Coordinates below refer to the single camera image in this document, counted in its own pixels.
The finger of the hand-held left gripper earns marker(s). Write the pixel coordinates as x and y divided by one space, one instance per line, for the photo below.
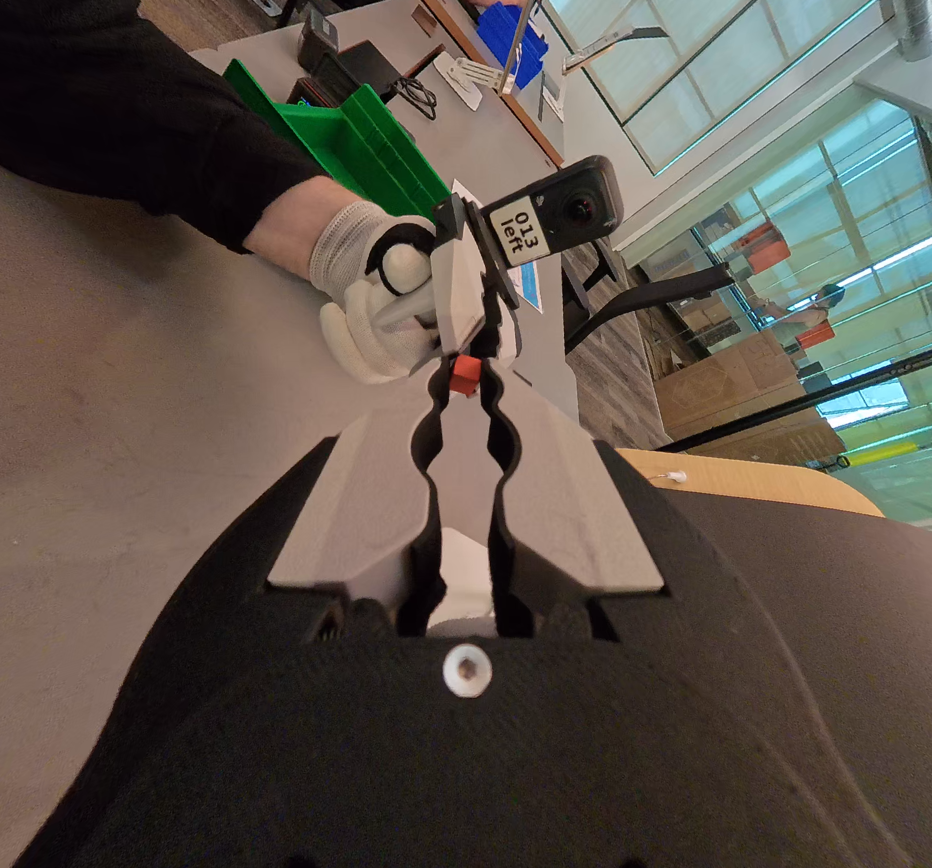
459 293
512 333

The yellow tube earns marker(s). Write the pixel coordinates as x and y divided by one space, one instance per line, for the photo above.
881 454

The black battery pack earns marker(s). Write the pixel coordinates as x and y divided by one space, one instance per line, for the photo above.
317 38

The blue storage bin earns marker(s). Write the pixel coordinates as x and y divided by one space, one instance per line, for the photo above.
510 38

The dark-faced wooden stand board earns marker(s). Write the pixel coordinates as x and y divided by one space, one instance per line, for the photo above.
801 628

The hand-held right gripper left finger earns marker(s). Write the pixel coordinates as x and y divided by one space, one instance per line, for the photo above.
357 511

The wood-edged grey desk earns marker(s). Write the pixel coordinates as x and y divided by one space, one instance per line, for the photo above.
510 118

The green plastic bin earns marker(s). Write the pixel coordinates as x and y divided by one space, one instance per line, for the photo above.
349 140

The small red cube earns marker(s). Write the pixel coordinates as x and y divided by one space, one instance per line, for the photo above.
466 374

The person's left hand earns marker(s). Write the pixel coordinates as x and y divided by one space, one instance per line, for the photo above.
349 329

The black desk leg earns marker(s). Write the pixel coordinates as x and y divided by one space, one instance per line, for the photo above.
655 293

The white and blue leaflet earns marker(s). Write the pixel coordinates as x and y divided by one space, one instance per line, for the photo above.
530 286

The black laptop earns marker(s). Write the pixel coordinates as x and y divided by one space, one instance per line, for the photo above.
371 64

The red box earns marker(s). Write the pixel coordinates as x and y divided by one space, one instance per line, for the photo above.
768 249
815 337

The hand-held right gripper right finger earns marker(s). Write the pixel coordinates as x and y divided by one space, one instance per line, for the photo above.
575 511

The person's left forearm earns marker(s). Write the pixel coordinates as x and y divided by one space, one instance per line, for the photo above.
145 118

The cardboard box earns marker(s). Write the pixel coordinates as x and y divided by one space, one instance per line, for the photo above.
728 388

